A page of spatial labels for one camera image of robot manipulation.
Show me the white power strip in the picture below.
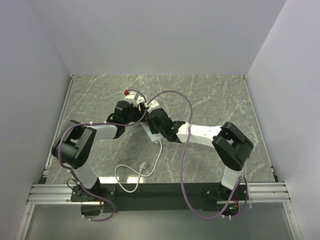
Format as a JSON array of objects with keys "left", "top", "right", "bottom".
[{"left": 140, "top": 122, "right": 164, "bottom": 144}]

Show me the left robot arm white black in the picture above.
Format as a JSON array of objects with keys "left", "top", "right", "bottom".
[{"left": 51, "top": 100, "right": 148, "bottom": 201}]

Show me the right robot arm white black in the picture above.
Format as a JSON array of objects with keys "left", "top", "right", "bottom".
[{"left": 146, "top": 108, "right": 254, "bottom": 200}]

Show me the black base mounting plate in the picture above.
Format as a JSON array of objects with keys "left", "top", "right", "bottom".
[{"left": 70, "top": 182, "right": 246, "bottom": 216}]

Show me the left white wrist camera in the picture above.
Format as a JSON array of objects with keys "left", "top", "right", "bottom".
[{"left": 124, "top": 89, "right": 146, "bottom": 107}]

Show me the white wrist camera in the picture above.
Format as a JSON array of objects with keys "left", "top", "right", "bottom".
[
  {"left": 146, "top": 100, "right": 160, "bottom": 112},
  {"left": 124, "top": 89, "right": 146, "bottom": 107}
]

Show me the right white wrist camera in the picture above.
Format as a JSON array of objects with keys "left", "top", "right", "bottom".
[{"left": 146, "top": 100, "right": 160, "bottom": 112}]

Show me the white power cord with plug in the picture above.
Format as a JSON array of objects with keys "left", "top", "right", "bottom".
[{"left": 114, "top": 141, "right": 165, "bottom": 194}]

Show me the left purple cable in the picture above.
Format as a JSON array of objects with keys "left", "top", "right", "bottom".
[{"left": 57, "top": 88, "right": 148, "bottom": 222}]

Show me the aluminium rail frame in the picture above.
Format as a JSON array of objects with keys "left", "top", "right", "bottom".
[{"left": 25, "top": 74, "right": 293, "bottom": 240}]

